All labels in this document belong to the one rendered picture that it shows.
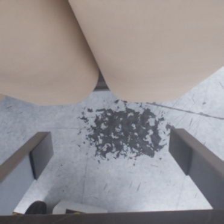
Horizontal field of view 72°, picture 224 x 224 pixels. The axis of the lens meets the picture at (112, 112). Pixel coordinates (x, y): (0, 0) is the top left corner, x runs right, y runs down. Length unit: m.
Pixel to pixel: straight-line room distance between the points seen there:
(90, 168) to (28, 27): 0.78
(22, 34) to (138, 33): 0.21
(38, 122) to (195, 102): 0.93
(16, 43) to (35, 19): 0.06
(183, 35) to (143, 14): 0.08
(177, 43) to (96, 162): 0.78
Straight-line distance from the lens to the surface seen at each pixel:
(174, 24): 0.24
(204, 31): 0.27
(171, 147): 0.17
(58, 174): 1.03
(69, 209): 0.90
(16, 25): 0.34
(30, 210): 0.98
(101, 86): 0.92
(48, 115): 1.04
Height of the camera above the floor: 0.91
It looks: 80 degrees down
